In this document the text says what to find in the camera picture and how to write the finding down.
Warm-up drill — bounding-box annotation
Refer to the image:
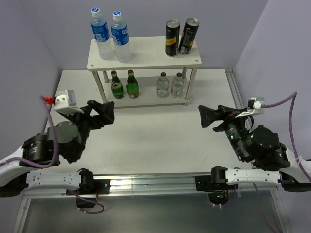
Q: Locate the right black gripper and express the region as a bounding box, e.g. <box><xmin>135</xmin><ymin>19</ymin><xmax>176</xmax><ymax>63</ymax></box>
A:
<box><xmin>196</xmin><ymin>104</ymin><xmax>248</xmax><ymax>161</ymax></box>

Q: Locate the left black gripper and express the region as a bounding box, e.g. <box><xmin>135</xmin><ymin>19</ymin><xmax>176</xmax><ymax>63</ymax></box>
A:
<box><xmin>63</xmin><ymin>100</ymin><xmax>115</xmax><ymax>160</ymax></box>

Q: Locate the green glass bottle front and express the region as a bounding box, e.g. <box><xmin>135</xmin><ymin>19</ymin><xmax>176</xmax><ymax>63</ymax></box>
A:
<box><xmin>111</xmin><ymin>70</ymin><xmax>124</xmax><ymax>99</ymax></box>

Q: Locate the green glass bottle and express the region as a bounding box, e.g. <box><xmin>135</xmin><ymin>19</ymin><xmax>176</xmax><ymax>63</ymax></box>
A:
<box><xmin>111</xmin><ymin>70</ymin><xmax>124</xmax><ymax>99</ymax></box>
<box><xmin>126</xmin><ymin>69</ymin><xmax>139</xmax><ymax>99</ymax></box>

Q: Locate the clear soda bottle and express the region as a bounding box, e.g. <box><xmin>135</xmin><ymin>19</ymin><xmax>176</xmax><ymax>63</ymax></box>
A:
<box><xmin>156</xmin><ymin>72</ymin><xmax>169</xmax><ymax>98</ymax></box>
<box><xmin>171</xmin><ymin>72</ymin><xmax>184</xmax><ymax>98</ymax></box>

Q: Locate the clear soda bottle front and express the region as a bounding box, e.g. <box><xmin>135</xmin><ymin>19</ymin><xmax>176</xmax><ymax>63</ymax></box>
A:
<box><xmin>156</xmin><ymin>72</ymin><xmax>169</xmax><ymax>98</ymax></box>

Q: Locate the small blue label water bottle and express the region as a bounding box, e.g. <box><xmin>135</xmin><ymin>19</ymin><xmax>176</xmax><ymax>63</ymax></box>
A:
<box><xmin>111</xmin><ymin>11</ymin><xmax>132</xmax><ymax>63</ymax></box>

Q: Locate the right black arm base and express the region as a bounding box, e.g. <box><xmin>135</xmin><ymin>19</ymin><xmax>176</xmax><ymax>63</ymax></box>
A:
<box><xmin>195</xmin><ymin>175</ymin><xmax>238</xmax><ymax>205</ymax></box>

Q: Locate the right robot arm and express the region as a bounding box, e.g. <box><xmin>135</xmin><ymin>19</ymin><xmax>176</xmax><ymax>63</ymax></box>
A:
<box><xmin>198</xmin><ymin>105</ymin><xmax>311</xmax><ymax>192</ymax></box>

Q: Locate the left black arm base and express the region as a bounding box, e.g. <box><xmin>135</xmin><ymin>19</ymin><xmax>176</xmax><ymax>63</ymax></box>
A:
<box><xmin>75</xmin><ymin>179</ymin><xmax>111</xmax><ymax>210</ymax></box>

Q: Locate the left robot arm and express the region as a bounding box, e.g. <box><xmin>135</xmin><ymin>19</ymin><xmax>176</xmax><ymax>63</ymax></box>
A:
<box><xmin>0</xmin><ymin>100</ymin><xmax>115</xmax><ymax>197</ymax></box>

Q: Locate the white two-tier shelf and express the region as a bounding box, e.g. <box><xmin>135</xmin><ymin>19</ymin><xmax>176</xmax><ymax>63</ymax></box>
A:
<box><xmin>87</xmin><ymin>36</ymin><xmax>202</xmax><ymax>108</ymax></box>

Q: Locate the black can gold top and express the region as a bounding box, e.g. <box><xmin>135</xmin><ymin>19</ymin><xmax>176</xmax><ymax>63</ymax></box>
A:
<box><xmin>179</xmin><ymin>17</ymin><xmax>200</xmax><ymax>55</ymax></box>

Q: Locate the black can yellow label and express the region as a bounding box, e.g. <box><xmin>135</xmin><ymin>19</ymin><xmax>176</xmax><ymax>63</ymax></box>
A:
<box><xmin>165</xmin><ymin>19</ymin><xmax>180</xmax><ymax>56</ymax></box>

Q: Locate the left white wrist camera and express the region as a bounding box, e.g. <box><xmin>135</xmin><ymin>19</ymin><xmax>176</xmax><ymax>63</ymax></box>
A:
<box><xmin>43</xmin><ymin>90</ymin><xmax>84</xmax><ymax>116</ymax></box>

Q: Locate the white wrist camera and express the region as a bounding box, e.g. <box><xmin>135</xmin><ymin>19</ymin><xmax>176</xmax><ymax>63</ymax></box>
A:
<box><xmin>235</xmin><ymin>97</ymin><xmax>265</xmax><ymax>118</ymax></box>
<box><xmin>43</xmin><ymin>90</ymin><xmax>84</xmax><ymax>116</ymax></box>

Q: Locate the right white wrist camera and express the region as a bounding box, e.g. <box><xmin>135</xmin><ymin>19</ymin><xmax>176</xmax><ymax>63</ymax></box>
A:
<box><xmin>235</xmin><ymin>97</ymin><xmax>265</xmax><ymax>118</ymax></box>

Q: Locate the aluminium side rail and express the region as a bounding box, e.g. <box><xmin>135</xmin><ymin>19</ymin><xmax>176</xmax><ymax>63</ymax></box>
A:
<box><xmin>225</xmin><ymin>68</ymin><xmax>258</xmax><ymax>169</ymax></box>

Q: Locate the aluminium front rail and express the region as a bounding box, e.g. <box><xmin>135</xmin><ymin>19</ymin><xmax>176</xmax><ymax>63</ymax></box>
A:
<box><xmin>22</xmin><ymin>173</ymin><xmax>278</xmax><ymax>199</ymax></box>

